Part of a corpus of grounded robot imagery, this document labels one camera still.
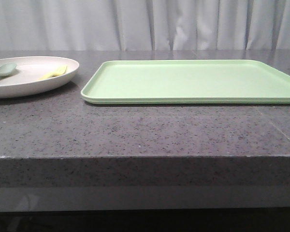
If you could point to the light green tray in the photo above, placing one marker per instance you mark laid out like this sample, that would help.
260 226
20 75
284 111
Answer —
187 81

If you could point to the white curtain backdrop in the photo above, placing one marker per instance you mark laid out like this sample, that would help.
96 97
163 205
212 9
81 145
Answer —
106 25

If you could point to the teal green spoon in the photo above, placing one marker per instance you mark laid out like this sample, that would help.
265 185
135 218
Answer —
7 70

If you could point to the white round plate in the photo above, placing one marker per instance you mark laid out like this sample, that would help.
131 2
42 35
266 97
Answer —
25 79

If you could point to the yellow plastic fork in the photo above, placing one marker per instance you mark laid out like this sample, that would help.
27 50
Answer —
57 72

